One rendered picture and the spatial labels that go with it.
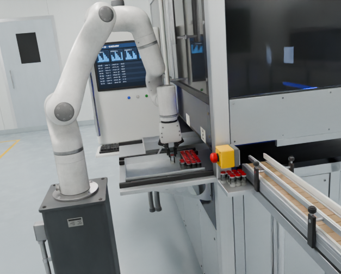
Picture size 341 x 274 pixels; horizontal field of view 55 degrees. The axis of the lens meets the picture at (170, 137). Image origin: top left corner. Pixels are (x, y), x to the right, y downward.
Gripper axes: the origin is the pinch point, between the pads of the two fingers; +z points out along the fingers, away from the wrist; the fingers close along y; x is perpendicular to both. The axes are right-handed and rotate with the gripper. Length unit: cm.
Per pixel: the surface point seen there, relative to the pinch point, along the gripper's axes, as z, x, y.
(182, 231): 94, -82, -13
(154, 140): 5.0, -41.3, 4.8
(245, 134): -11.5, 24.5, -27.4
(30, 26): -105, -530, 178
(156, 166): 5.8, 0.3, 8.0
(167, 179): 4.7, 20.4, 5.3
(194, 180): 6.1, 22.9, -5.6
